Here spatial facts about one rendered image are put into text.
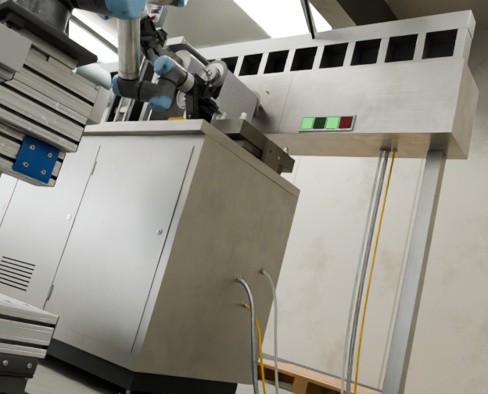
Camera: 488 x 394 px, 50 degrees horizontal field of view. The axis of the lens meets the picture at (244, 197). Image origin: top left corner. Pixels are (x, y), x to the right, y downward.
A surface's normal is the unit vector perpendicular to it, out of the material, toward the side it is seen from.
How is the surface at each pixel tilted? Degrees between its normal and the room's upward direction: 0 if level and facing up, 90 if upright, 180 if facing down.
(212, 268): 90
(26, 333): 90
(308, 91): 90
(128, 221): 90
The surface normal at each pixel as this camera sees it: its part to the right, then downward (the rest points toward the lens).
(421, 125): -0.56, -0.33
